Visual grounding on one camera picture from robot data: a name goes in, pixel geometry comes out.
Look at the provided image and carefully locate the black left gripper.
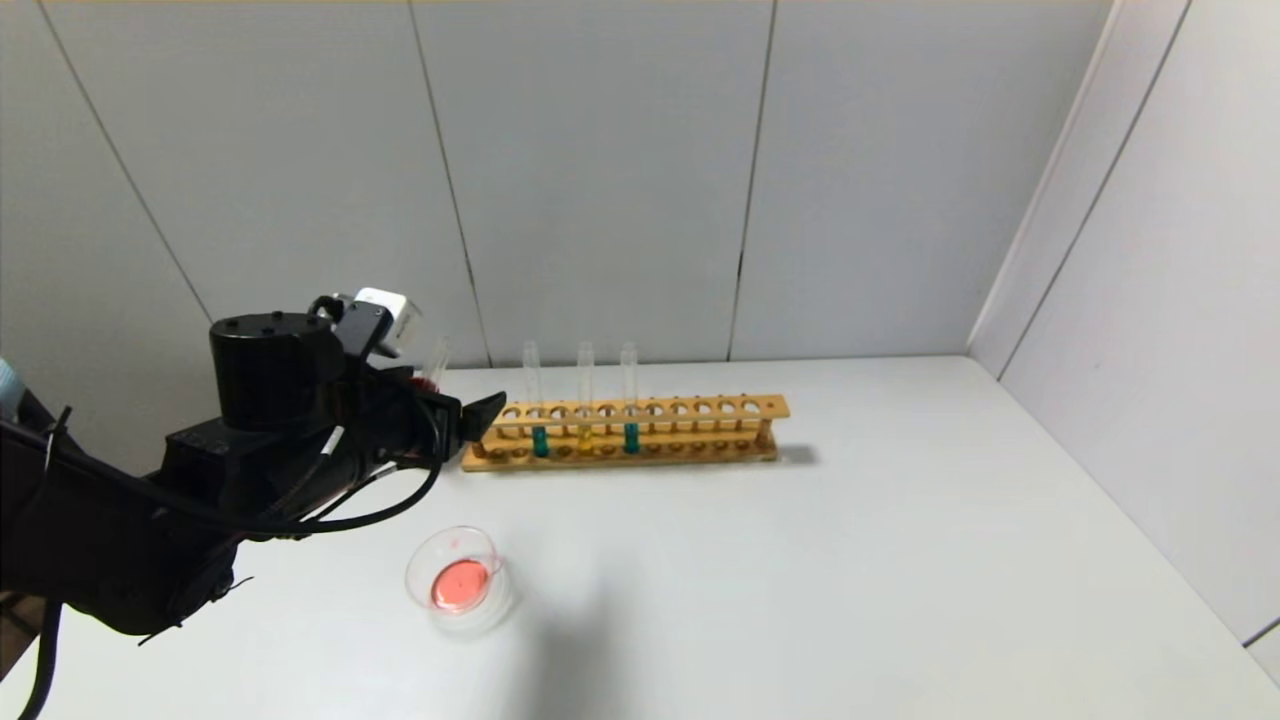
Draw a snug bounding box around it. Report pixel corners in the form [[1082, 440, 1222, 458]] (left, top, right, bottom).
[[342, 365, 508, 469]]

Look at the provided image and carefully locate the test tube with blue pigment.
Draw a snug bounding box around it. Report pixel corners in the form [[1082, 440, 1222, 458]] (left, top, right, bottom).
[[522, 342, 551, 459]]

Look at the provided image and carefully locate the test tube with yellow pigment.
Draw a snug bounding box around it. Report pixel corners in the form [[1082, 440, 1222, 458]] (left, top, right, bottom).
[[575, 342, 595, 457]]

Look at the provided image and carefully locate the wooden test tube rack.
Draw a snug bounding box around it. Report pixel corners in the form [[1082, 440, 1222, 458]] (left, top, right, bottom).
[[462, 394, 791, 473]]

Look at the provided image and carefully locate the test tube with green pigment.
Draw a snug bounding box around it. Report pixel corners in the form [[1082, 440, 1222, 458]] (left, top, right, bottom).
[[620, 342, 641, 456]]

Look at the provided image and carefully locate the clear glass dish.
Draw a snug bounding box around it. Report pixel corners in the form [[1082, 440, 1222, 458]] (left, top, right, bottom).
[[405, 525, 516, 636]]

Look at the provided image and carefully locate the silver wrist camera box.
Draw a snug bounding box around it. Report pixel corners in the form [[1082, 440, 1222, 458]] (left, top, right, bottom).
[[352, 288, 423, 359]]

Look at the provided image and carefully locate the thick black cable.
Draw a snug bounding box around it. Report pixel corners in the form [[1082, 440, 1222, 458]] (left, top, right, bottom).
[[0, 400, 446, 536]]

